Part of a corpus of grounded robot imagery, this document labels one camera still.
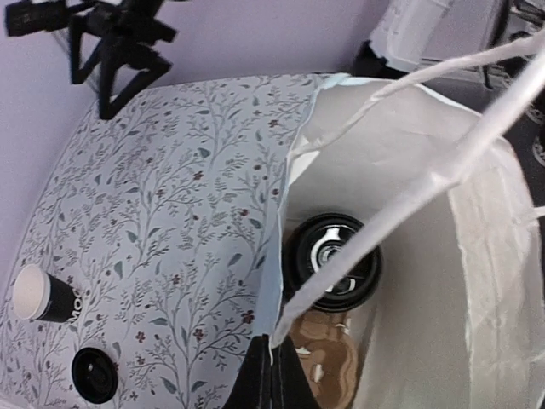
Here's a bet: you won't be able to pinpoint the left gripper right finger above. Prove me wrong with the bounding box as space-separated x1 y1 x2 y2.
271 337 320 409

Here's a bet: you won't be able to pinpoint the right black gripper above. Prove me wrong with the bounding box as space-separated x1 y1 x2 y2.
68 0 177 119

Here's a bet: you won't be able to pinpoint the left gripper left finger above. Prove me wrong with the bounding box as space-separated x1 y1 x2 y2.
223 335 272 409

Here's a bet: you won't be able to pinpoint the brown cardboard cup carrier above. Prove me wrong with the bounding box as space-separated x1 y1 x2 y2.
290 309 359 408

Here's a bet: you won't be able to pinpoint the black plastic cup lid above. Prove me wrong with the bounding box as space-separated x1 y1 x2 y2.
281 212 383 313

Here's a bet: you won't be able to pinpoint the light blue paper bag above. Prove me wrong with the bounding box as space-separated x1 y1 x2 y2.
270 32 544 408

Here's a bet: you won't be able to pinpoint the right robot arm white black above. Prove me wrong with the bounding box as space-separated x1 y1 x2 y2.
79 1 544 77

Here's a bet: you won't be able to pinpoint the spare black plastic lids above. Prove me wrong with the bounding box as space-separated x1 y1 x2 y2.
71 347 118 405

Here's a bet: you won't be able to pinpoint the floral patterned table mat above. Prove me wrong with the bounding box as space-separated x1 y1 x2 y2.
1 74 321 408

